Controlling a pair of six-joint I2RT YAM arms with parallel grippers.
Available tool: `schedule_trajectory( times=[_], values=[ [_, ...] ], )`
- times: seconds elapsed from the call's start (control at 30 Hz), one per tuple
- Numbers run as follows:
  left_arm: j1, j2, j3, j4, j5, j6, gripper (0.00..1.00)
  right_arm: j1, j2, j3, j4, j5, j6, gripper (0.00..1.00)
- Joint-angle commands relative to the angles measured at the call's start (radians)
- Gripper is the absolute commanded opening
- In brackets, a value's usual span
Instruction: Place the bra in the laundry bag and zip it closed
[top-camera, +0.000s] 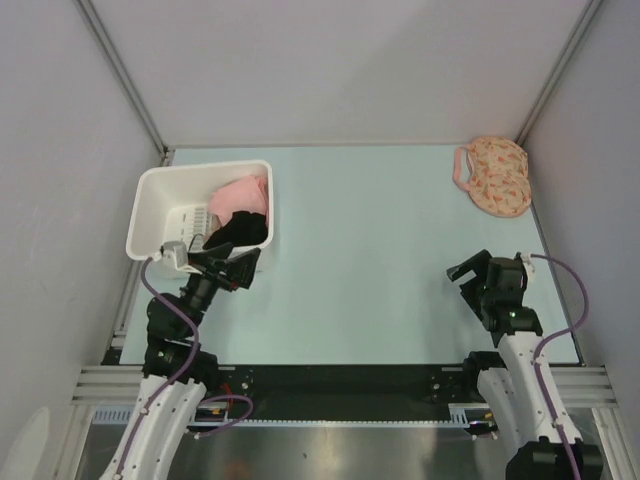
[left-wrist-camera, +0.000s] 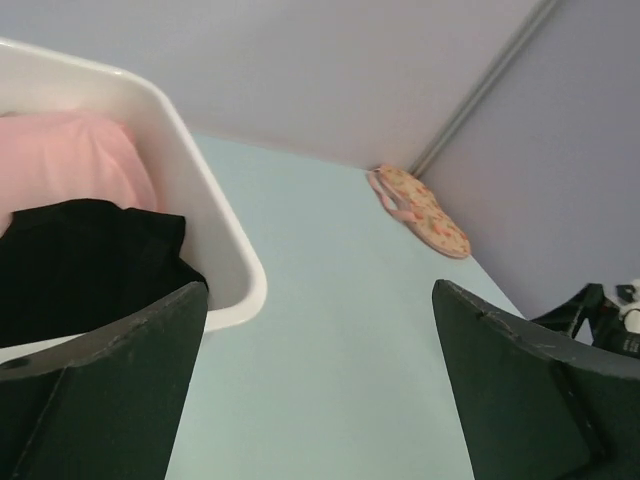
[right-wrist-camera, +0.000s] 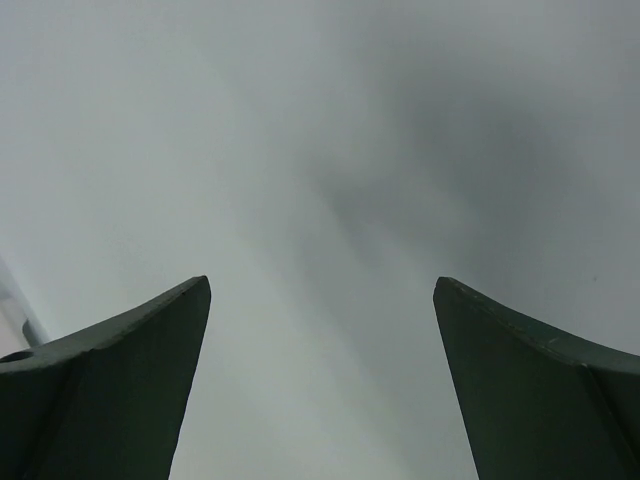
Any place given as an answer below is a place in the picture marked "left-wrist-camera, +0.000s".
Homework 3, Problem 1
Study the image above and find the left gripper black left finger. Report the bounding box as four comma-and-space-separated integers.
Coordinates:
1, 282, 208, 479

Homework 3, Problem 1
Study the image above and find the black cloth garment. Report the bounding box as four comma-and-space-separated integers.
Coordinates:
1, 199, 205, 348

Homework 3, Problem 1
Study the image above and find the pink cloth garment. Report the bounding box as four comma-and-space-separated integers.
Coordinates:
1, 110, 158, 231

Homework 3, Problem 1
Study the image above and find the floral mesh laundry bag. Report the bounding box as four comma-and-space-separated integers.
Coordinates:
367, 165, 471, 259

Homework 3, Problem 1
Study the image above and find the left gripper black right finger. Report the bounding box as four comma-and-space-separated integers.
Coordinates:
432, 279, 639, 479

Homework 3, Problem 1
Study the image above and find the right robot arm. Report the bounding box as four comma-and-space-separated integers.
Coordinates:
532, 279, 639, 359

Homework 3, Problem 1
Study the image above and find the white plastic bin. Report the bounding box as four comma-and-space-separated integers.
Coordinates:
1, 38, 267, 340

